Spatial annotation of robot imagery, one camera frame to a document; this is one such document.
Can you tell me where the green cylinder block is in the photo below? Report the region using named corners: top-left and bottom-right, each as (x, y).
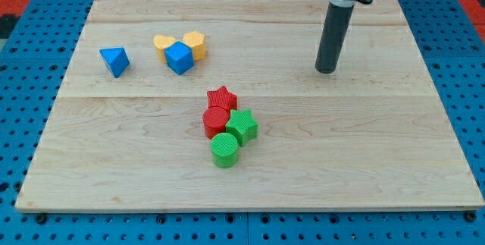
top-left (211, 133), bottom-right (239, 168)

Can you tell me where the green star block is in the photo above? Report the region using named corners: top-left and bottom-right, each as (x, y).
top-left (226, 109), bottom-right (258, 147)

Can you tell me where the red star block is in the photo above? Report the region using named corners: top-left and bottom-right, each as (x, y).
top-left (207, 86), bottom-right (238, 111)

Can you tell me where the red cylinder block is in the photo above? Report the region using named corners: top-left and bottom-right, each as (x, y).
top-left (202, 106), bottom-right (230, 139)

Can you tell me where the wooden board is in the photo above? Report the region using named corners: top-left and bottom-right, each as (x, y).
top-left (16, 0), bottom-right (484, 213)

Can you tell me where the blue cube block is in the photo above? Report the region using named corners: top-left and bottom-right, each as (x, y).
top-left (164, 41), bottom-right (195, 75)

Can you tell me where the yellow hexagon block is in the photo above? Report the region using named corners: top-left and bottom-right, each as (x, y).
top-left (182, 31), bottom-right (206, 61)

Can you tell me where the yellow heart block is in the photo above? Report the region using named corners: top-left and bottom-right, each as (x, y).
top-left (153, 34), bottom-right (177, 64)

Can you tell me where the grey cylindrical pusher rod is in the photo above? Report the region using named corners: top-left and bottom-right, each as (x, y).
top-left (315, 3), bottom-right (354, 74)

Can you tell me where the blue triangle block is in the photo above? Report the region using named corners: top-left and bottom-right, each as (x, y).
top-left (99, 47), bottom-right (130, 78)

